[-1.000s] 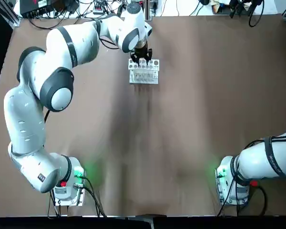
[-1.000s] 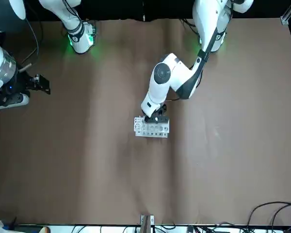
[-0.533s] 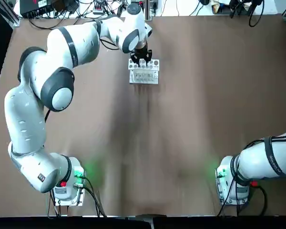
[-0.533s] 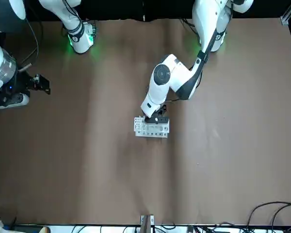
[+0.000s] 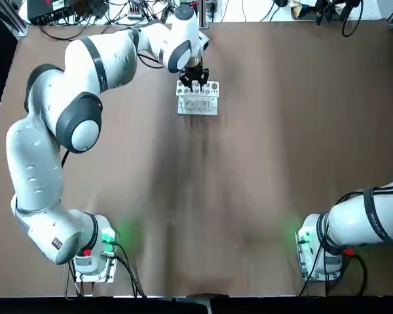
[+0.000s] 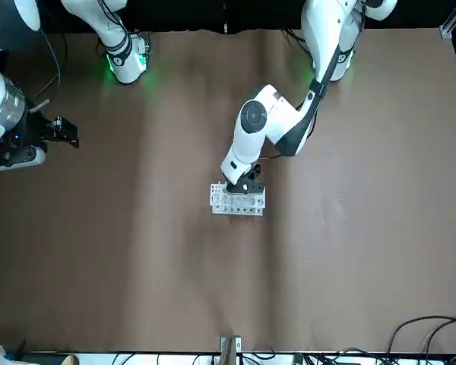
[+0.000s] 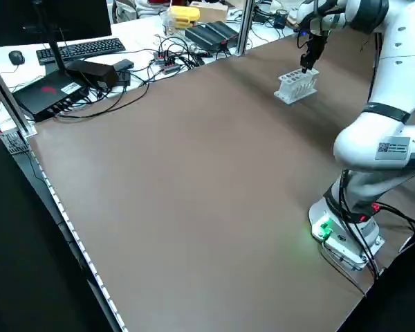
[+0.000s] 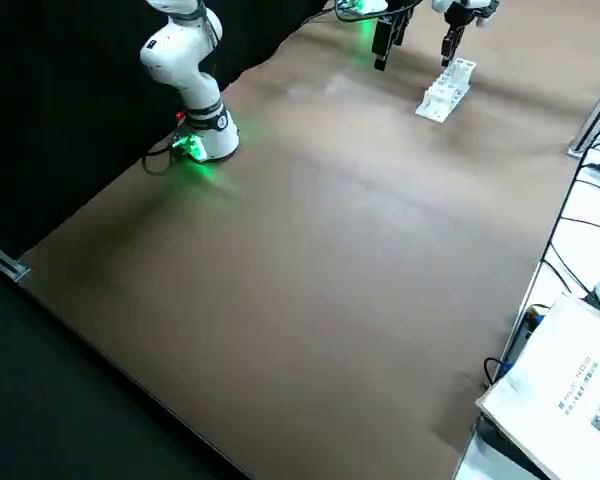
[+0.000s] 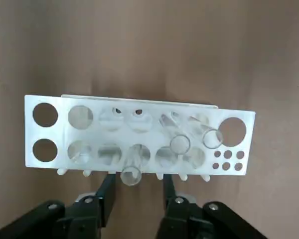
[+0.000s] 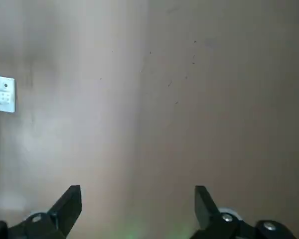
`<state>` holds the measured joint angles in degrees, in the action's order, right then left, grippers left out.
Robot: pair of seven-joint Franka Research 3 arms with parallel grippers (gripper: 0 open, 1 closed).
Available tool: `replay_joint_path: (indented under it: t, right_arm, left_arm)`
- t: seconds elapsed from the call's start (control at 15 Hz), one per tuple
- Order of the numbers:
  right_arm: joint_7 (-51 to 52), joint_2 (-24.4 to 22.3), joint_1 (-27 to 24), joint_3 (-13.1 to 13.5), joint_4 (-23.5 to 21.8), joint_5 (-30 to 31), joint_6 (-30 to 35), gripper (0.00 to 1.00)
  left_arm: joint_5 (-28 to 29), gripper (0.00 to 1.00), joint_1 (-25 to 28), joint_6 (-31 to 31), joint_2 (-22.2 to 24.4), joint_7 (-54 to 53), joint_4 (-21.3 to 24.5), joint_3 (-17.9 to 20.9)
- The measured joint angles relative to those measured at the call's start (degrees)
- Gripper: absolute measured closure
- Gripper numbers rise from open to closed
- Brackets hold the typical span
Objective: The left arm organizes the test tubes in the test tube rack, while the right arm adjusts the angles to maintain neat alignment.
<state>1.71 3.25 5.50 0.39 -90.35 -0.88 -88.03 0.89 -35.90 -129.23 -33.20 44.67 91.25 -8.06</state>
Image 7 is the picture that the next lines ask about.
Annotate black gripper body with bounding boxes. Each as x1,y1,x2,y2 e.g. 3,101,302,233
306,30,329,58

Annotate white test tube rack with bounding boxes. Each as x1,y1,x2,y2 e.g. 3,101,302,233
273,67,320,105

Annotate beige printed bag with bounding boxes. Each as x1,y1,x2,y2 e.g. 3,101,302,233
285,7,302,28

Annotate dark round cup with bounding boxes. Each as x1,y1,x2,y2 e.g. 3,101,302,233
274,9,289,30

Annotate black finned metal box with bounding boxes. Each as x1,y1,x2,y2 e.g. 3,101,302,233
185,21,240,50

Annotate tan cardboard box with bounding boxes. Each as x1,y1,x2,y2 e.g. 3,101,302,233
189,1,229,24

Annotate yellow plastic case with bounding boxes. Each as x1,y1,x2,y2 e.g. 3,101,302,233
168,5,201,29

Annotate grey usb hub red plugs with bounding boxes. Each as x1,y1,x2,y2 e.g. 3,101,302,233
153,50,181,74

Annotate clear plastic beaker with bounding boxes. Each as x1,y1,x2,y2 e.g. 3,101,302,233
160,12,178,36

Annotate small black dock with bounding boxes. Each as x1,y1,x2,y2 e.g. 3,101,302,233
113,58,136,71

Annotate small black block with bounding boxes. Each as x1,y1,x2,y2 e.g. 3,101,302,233
114,70,132,88

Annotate black power adapter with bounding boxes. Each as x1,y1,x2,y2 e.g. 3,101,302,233
64,59,120,91

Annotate black keyboard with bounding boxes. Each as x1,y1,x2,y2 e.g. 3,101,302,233
35,37,127,66

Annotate black computer box red logo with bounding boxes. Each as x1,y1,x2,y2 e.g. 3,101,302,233
12,73,91,123

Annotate black monitor with stand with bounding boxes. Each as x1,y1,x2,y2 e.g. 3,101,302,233
0,0,113,75

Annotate black computer mouse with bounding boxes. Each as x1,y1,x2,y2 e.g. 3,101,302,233
8,50,26,66

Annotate grey perforated metal tray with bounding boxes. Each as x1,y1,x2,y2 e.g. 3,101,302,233
0,132,31,156

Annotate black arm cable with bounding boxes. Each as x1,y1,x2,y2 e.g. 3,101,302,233
295,0,383,107

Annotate upright aluminium post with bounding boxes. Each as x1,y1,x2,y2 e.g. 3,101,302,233
235,0,255,56

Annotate white cable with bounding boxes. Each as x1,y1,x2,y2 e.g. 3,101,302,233
318,241,369,299

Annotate aluminium frame profile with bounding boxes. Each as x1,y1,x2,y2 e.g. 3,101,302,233
0,48,38,138

